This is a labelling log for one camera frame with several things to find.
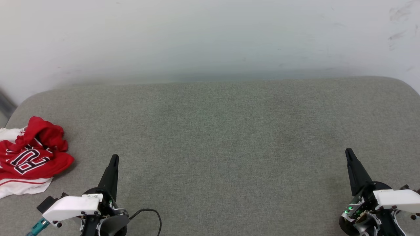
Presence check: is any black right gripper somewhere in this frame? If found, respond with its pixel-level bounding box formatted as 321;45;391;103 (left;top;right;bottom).
339;148;393;236

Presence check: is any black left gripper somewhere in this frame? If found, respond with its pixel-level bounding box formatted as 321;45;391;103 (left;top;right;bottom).
82;154;120;236

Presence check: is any red and white basketball jersey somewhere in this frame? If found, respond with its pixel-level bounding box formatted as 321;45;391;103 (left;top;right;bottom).
0;116;75;199

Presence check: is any thin black cable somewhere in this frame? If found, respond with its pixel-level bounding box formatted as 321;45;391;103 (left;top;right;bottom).
129;208;162;236

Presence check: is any teal cable connector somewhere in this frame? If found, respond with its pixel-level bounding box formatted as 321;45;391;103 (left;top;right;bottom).
26;219;50;236

